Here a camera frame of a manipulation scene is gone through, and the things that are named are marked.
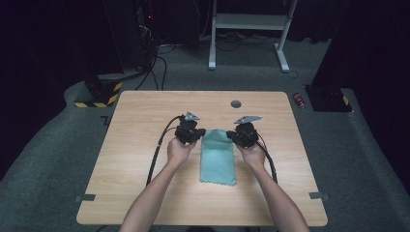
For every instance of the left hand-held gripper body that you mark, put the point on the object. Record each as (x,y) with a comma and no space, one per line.
(187,130)

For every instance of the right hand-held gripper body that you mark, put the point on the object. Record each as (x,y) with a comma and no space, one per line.
(246,133)

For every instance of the person's right hand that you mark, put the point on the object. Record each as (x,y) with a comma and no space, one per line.
(254,154)

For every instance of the person's left hand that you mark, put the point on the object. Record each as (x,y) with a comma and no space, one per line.
(179,151)

